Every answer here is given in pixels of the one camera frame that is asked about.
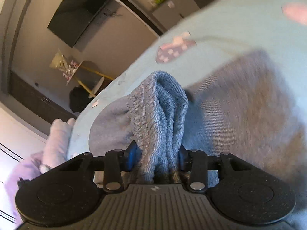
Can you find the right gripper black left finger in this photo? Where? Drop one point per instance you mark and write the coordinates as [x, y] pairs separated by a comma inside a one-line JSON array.
[[113, 163]]

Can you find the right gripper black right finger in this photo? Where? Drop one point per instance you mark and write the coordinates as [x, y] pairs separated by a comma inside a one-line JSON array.
[[194, 166]]

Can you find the grey sweatpants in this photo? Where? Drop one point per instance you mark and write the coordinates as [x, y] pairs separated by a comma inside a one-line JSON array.
[[244, 108]]

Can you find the black bag on floor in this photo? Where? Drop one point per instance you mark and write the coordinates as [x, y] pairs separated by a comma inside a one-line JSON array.
[[78, 99]]

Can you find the yellow legged side table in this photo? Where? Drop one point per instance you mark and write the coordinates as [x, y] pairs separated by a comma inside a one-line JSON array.
[[88, 76]]

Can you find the yellow snack bag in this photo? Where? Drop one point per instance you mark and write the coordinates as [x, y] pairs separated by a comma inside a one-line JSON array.
[[61, 63]]

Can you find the white low cabinet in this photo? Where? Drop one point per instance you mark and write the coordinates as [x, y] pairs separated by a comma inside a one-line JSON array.
[[170, 12]]

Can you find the light blue mushroom duvet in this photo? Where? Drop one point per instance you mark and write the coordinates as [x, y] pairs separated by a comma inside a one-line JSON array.
[[222, 31]]

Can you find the black wall television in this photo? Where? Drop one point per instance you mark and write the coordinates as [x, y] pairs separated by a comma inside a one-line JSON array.
[[72, 17]]

